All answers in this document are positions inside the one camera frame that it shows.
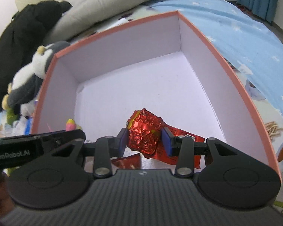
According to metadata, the printed food pattern mat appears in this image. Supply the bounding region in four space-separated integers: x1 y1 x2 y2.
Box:
68 2 283 175

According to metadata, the pink cardboard box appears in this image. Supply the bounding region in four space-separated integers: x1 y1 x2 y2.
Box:
30 10 282 184

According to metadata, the blue snack packet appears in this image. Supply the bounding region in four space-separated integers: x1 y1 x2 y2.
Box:
24 99 38 135

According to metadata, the pink feather keychain toy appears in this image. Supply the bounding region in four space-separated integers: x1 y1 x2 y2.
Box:
47 118 83 132

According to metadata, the black jacket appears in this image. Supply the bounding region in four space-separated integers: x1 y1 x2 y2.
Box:
0 1 72 112

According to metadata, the light blue bedsheet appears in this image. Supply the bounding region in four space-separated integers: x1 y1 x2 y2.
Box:
147 0 283 117

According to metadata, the dark red snack packet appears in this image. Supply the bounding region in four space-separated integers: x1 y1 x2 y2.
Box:
111 153 142 170

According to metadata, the red foil candy wrapper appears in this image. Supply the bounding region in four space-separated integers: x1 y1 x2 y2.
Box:
127 108 205 165

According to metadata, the green fabric massage stick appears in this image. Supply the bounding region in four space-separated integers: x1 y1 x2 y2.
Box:
6 109 20 125

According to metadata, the white lotion tube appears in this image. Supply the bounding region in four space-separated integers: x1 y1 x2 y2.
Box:
116 18 132 26

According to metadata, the grey penguin plush toy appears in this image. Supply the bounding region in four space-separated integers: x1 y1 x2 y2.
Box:
1 41 70 117

